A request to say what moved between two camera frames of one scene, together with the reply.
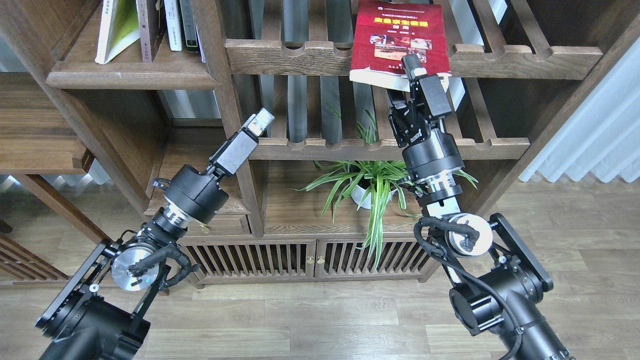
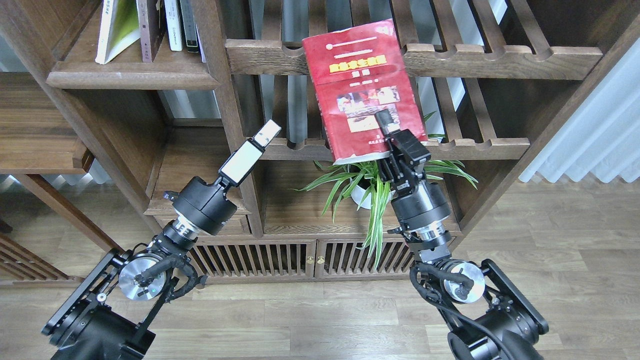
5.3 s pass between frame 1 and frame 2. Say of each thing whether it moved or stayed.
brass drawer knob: stayed
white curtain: stayed
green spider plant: stayed
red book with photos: moved
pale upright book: stayed
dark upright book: stayed
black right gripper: moved
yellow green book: stayed
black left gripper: moved
